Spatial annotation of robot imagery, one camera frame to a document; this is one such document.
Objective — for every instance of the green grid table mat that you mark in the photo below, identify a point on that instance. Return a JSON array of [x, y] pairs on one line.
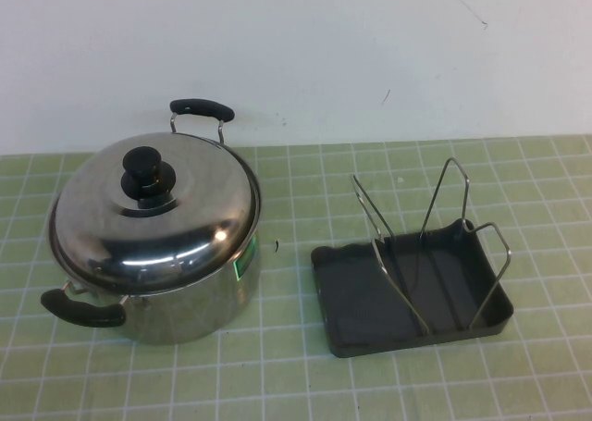
[[287, 384]]

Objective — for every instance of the steel pot lid black knob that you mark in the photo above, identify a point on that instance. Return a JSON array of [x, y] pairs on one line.
[[185, 236]]

